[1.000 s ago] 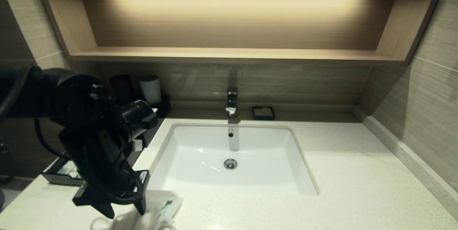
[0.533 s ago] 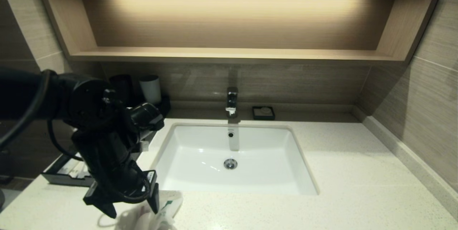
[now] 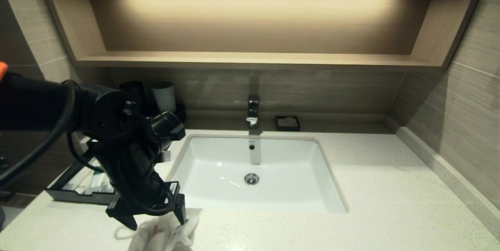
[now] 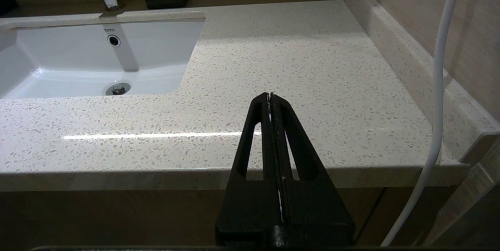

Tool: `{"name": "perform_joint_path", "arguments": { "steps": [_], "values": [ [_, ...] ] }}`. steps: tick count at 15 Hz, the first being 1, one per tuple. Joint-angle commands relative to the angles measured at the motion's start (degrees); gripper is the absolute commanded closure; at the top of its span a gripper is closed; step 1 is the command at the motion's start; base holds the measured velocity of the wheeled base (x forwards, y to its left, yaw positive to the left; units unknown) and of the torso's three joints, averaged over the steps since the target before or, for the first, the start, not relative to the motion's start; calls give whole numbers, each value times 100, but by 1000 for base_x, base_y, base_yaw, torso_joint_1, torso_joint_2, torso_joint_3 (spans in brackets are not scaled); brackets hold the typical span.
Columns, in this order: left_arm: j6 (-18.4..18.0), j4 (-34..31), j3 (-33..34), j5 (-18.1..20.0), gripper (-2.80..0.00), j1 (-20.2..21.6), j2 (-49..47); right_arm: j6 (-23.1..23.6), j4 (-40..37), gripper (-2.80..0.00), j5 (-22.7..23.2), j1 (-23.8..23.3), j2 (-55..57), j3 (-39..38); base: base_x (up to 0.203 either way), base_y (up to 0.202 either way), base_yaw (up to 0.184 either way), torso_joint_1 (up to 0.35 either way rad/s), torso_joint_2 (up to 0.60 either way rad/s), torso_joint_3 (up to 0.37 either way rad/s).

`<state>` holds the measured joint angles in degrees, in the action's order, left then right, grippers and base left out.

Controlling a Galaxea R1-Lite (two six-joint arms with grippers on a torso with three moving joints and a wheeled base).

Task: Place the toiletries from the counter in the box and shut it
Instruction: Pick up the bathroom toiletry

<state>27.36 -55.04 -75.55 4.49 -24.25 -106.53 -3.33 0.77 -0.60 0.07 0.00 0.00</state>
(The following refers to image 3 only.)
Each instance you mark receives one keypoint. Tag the wooden wall shelf niche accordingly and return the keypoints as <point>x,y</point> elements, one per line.
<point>250,28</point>

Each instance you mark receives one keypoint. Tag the chrome faucet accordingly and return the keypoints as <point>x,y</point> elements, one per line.
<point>253,108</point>

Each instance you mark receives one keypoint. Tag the long clear toothbrush packet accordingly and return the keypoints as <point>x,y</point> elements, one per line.
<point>102,184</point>

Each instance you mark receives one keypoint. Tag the white cup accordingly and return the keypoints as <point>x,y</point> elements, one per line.
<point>164,97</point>

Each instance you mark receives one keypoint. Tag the round soap bar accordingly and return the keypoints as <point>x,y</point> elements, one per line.
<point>289,120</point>

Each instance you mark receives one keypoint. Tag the black soap dish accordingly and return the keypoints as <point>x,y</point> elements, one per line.
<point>278,127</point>

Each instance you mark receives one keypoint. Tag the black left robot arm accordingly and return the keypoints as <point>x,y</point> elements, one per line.
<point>31,102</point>

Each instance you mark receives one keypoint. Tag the clear bag with white tube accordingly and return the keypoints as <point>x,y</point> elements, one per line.
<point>160,237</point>

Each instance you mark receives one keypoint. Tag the black cup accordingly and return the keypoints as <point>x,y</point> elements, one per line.
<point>134,87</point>

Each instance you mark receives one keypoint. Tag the white sink basin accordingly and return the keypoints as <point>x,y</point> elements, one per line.
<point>289,173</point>

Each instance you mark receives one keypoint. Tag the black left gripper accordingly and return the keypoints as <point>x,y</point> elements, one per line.
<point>134,180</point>

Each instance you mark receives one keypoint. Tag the chrome sink drain stopper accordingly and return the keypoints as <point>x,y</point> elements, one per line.
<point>251,179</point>

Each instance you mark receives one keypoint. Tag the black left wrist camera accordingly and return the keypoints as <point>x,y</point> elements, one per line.
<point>166,126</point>

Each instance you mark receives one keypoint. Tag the long packet with green label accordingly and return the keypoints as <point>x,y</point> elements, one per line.
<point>78,182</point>

